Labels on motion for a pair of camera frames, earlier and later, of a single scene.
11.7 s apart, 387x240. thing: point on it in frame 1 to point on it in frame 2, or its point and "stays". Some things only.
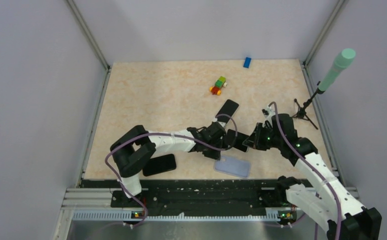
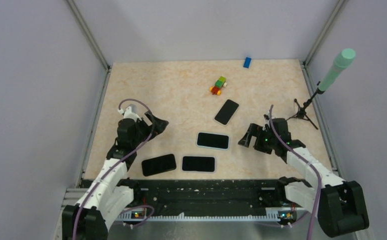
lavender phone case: [232, 166] to [200, 164]
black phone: [229, 107] stays
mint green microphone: [344, 59] stays
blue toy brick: [247, 62] stays
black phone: [157, 165] stays
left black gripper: [215, 155] to [159, 126]
